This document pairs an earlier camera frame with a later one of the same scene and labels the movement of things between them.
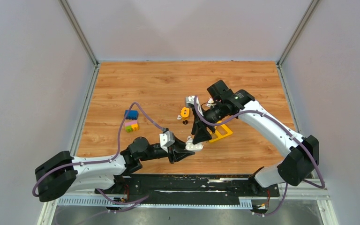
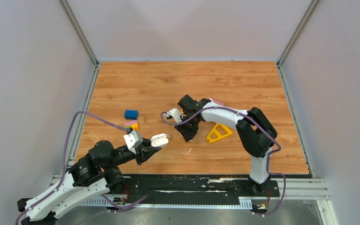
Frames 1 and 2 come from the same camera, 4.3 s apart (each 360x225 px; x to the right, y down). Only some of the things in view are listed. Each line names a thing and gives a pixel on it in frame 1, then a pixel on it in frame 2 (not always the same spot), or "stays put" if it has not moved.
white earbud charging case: [190, 146] -> [159, 139]
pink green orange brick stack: [131, 126] stays put
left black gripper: [177, 152] -> [146, 152]
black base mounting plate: [255, 193] stays put
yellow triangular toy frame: [219, 136] stays put
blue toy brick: [133, 114] stays put
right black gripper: [199, 130] -> [188, 135]
